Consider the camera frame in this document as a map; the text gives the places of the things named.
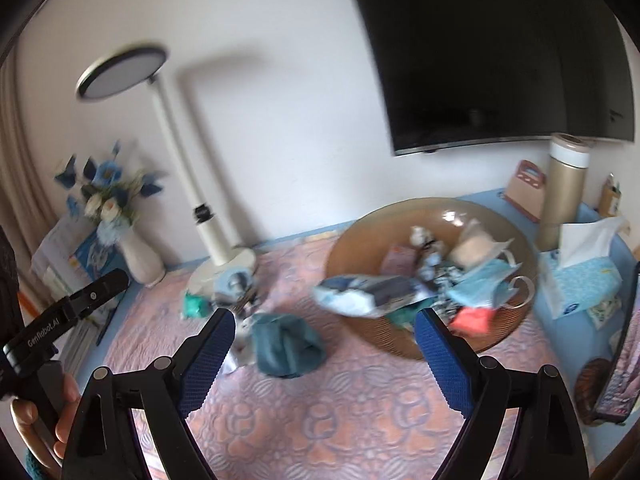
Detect white desk lamp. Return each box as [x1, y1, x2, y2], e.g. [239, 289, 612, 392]
[75, 45, 258, 296]

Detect black monitor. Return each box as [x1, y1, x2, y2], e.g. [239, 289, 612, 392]
[340, 0, 640, 158]

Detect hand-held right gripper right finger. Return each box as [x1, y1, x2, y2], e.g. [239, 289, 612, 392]
[414, 307, 591, 480]

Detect amber ribbed glass bowl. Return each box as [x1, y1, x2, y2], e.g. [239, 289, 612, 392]
[324, 197, 541, 361]

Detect blue face mask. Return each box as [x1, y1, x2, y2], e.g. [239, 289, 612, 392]
[445, 257, 536, 311]

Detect small white toy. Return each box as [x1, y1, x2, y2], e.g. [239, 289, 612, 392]
[409, 225, 436, 252]

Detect beige cloth pouch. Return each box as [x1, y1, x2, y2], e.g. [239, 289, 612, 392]
[450, 220, 516, 268]

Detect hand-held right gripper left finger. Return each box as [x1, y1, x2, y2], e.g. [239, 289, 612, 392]
[61, 307, 237, 480]

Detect blue tissue box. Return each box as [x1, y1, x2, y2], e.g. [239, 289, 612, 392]
[537, 215, 626, 321]

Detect red soft pouch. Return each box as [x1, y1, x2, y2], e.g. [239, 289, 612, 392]
[450, 305, 496, 336]

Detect brown round object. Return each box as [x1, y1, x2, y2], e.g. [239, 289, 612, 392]
[575, 357, 613, 418]

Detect person's left hand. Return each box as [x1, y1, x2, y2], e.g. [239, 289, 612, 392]
[10, 372, 81, 466]

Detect gold thermos bottle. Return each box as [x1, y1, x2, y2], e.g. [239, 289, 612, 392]
[537, 132, 593, 253]

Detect small green cloth item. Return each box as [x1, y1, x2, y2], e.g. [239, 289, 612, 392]
[181, 291, 213, 320]

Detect white blue wet wipe packet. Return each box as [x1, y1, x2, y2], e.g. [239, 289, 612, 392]
[312, 272, 426, 320]

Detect pink packet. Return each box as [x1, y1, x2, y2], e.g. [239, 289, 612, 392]
[382, 242, 416, 276]

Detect stack of books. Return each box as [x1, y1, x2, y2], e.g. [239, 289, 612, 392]
[30, 215, 131, 376]

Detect plaid hair bow clip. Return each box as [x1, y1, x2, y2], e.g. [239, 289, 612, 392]
[214, 267, 263, 316]

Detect blue plaid cloth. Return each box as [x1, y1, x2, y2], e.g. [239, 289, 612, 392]
[417, 252, 456, 301]

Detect blue white artificial flowers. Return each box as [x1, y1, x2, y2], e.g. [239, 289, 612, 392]
[54, 140, 166, 246]

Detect pink patterned blanket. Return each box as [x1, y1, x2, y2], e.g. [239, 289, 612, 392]
[95, 232, 591, 480]

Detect patterned tissue pack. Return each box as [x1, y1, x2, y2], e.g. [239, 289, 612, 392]
[587, 297, 623, 331]

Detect white ribbed vase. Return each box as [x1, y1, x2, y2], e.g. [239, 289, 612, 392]
[117, 227, 168, 286]

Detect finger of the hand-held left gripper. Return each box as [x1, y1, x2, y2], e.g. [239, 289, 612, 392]
[64, 267, 131, 322]

